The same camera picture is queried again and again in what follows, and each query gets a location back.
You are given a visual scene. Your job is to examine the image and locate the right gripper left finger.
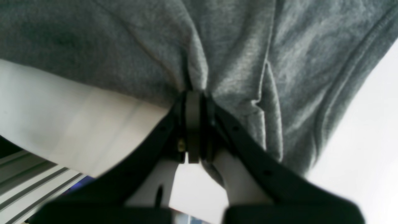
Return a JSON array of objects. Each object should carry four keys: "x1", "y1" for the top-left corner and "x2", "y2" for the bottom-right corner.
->
[{"x1": 32, "y1": 92, "x2": 201, "y2": 224}]

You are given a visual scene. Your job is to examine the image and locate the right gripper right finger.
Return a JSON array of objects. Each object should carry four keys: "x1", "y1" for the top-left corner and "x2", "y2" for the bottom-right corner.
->
[{"x1": 199, "y1": 93, "x2": 365, "y2": 224}]

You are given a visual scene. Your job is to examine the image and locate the grey t-shirt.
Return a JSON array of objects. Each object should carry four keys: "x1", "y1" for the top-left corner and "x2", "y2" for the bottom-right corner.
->
[{"x1": 1, "y1": 0, "x2": 397, "y2": 176}]

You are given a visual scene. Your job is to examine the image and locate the aluminium frame stand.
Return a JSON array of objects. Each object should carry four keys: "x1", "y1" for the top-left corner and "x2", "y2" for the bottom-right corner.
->
[{"x1": 0, "y1": 151, "x2": 86, "y2": 224}]

